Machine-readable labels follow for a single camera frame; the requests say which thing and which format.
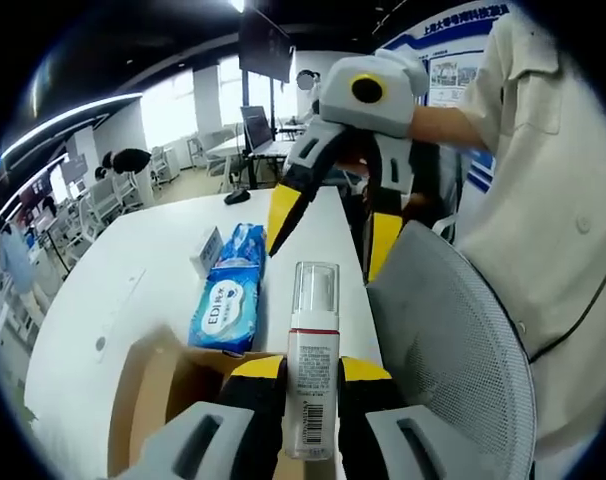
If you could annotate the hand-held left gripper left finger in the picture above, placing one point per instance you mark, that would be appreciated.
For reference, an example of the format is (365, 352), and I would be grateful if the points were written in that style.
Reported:
(223, 445)

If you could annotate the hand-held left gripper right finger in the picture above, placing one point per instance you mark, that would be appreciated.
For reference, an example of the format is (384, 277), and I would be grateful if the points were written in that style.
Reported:
(393, 445)

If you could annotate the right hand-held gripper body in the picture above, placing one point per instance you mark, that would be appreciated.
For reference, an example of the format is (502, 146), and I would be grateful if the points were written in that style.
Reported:
(378, 110)

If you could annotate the brown cardboard shoe box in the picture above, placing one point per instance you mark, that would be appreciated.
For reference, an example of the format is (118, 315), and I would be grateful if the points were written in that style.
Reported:
(153, 400)

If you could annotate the white pump bottle clear cap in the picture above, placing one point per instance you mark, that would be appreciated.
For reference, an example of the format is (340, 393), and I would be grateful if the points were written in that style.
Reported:
(310, 380)

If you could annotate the small white box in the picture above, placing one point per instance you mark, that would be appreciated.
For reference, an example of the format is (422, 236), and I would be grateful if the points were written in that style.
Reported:
(208, 250)

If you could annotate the blue wet wipes pack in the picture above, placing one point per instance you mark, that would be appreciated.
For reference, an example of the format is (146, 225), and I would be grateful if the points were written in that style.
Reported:
(223, 310)

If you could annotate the open laptop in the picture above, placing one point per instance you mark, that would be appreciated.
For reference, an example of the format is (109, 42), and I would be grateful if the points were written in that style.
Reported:
(258, 125)

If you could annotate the black computer mouse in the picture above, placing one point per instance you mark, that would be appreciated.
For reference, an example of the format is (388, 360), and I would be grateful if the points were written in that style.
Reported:
(236, 196)

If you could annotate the hanging black monitor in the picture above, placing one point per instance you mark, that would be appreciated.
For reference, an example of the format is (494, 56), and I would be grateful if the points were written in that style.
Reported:
(263, 45)

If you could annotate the grey mesh office chair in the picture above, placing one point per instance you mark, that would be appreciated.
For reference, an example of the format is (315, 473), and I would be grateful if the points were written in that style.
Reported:
(448, 320)

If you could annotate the person's beige shirt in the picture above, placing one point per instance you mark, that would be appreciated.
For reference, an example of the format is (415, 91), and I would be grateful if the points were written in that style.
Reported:
(543, 175)

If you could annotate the round table grommet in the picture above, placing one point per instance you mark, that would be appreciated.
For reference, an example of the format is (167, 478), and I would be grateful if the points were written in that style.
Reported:
(101, 343)

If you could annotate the wall poster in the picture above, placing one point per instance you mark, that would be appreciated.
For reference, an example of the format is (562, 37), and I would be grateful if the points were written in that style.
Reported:
(448, 75)

